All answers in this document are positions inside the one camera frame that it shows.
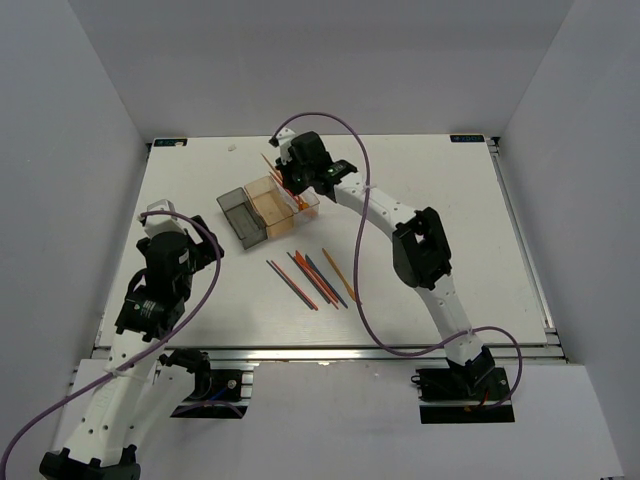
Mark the red plastic fork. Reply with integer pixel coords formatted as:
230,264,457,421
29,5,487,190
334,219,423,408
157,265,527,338
268,172,310,211

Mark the orange plastic fork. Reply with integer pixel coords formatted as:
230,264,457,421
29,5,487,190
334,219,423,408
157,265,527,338
272,168,314,209

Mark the orange plastic knife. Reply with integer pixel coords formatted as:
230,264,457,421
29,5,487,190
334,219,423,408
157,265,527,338
321,248,356,301

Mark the red chopstick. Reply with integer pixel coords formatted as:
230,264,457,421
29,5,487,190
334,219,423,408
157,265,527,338
269,260,321,310

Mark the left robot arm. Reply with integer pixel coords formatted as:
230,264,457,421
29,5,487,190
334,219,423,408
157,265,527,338
39,210,224,479

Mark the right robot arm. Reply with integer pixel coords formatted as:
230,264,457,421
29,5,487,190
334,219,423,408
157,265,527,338
269,128,495,399

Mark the clear transparent container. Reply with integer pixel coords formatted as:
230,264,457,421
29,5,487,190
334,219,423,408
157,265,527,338
270,171,320,227

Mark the orange transparent container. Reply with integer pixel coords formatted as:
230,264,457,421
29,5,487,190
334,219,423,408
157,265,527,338
244,176,294,239

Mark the grey transparent container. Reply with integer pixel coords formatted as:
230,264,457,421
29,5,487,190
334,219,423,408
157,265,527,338
216,187,267,250

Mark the red plastic knife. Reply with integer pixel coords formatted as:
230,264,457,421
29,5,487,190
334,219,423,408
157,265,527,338
295,250,337,303

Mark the blue plastic knife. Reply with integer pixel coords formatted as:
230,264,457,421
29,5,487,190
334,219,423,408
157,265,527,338
304,254,348,309

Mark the left blue table label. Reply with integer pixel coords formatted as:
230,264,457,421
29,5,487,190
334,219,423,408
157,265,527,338
153,138,188,148

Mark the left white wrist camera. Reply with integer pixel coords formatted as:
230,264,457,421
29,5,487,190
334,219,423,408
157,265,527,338
137,199,183,239

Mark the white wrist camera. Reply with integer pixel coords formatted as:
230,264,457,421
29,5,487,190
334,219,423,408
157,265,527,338
137,199,183,239
269,127,297,165

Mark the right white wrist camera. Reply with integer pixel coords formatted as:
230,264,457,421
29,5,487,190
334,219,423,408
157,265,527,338
269,127,297,165

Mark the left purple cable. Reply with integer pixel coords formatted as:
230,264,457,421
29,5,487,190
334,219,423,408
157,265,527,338
0,210,224,480

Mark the purple cable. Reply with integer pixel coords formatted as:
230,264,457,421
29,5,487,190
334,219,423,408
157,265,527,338
269,112,524,407
0,210,224,480

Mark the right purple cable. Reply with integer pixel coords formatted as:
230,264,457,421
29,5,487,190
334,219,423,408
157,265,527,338
269,112,524,407

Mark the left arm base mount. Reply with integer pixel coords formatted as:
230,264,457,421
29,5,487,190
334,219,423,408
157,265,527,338
159,349,248,419

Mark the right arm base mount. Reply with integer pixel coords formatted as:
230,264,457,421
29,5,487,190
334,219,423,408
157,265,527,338
411,368,515,425

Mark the aluminium front rail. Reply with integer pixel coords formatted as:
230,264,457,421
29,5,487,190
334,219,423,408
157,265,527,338
92,343,569,364

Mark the aluminium rail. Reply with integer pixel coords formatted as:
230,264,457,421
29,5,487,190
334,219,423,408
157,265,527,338
92,343,569,364
486,137,567,360

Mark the aluminium right rail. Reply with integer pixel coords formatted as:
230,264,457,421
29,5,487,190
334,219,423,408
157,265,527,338
486,137,567,360

